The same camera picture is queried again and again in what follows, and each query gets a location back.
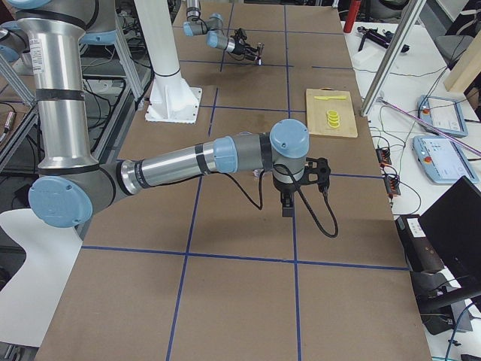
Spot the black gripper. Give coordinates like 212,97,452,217
272,167,304,217
233,40,264,62

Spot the steel double jigger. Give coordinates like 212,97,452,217
256,43,265,65

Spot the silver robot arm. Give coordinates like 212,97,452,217
13,1,309,228
183,1,265,65

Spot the yellow plastic knife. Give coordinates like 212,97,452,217
314,96,347,101

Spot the bamboo cutting board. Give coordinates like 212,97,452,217
305,89,358,138

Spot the orange circuit board upper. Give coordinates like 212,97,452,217
375,147,392,165

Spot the orange circuit board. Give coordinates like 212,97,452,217
384,174,401,198
375,147,392,165

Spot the orange circuit board lower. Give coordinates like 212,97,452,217
384,174,401,198

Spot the red bottle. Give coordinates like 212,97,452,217
343,0,362,33

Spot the white plastic block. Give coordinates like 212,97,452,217
352,48,377,68

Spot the black hand tool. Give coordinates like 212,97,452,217
357,26,395,52

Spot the metal rod with purple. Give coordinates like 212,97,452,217
376,97,481,156

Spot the black box device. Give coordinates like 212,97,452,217
395,214,444,274

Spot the near teach pendant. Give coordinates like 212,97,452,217
412,135,479,184

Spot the teach pendant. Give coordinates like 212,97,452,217
412,135,479,184
418,95,468,138

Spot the black laptop monitor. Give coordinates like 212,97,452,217
419,177,480,282

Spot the far teach pendant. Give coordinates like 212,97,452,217
418,95,468,138

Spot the wooden plank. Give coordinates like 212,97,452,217
444,32,481,93

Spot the white chair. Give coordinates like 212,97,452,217
1,208,83,347

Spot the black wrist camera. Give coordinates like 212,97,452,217
299,157,331,193
233,28,247,42

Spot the white pedestal column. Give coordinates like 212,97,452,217
135,0,202,123

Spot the aluminium frame post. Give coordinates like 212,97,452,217
360,0,426,117

